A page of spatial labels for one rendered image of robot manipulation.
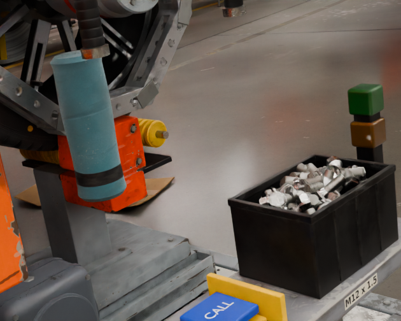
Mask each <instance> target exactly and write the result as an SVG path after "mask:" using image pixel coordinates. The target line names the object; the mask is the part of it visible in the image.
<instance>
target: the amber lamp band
mask: <svg viewBox="0 0 401 321"><path fill-rule="evenodd" d="M350 129H351V144H352V145H353V146H355V147H361V148H376V147H377V146H379V145H381V144H382V143H384V142H385V141H386V126H385V119H384V117H381V118H379V119H377V120H375V121H373V122H370V123H369V122H355V121H352V122H351V123H350Z"/></svg>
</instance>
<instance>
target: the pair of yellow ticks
mask: <svg viewBox="0 0 401 321"><path fill-rule="evenodd" d="M5 59H7V54H6V41H5V34H4V35H3V36H2V37H1V38H0V60H5Z"/></svg>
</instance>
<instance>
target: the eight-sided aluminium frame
mask: <svg viewBox="0 0 401 321"><path fill-rule="evenodd" d="M158 6H159V9H158V14H157V16H156V19H155V21H154V23H153V25H152V27H151V29H150V31H149V34H148V36H147V38H146V40H145V43H144V45H143V47H142V49H141V51H140V53H139V55H138V58H137V60H136V62H135V65H134V67H133V68H132V71H131V73H130V75H129V77H128V80H127V82H126V84H125V86H124V87H121V88H119V89H115V90H112V91H109V96H110V99H111V106H112V110H113V118H116V117H119V116H122V115H124V114H127V113H130V112H132V111H135V110H138V109H143V108H145V107H146V106H148V105H151V104H152V103H153V101H154V99H155V96H156V95H157V94H158V93H159V91H158V90H159V88H160V85H161V83H162V80H163V79H164V76H165V74H166V72H167V69H168V67H169V65H170V63H171V61H172V58H173V56H174V53H175V51H176V49H177V47H178V45H179V42H180V40H181V38H182V35H183V33H184V31H185V29H186V27H187V26H188V25H189V21H190V17H191V16H192V0H158ZM0 103H2V104H3V105H5V106H7V107H8V108H9V109H11V110H13V111H14V112H16V113H18V114H19V115H21V116H22V117H24V118H25V119H27V120H28V121H30V122H32V123H33V124H34V125H36V126H37V128H40V129H42V130H44V131H45V132H47V133H48V134H57V135H62V136H66V133H65V130H64V125H63V122H62V117H61V114H60V108H59V106H58V105H57V104H55V103H54V102H52V101H51V100H49V99H48V98H47V97H45V96H44V95H42V94H41V93H39V92H38V91H37V90H35V89H33V88H32V87H31V86H29V85H28V84H26V83H25V82H23V81H22V80H21V79H19V78H17V77H16V76H15V75H13V74H11V73H10V72H9V71H7V70H6V69H5V68H3V67H1V66H0Z"/></svg>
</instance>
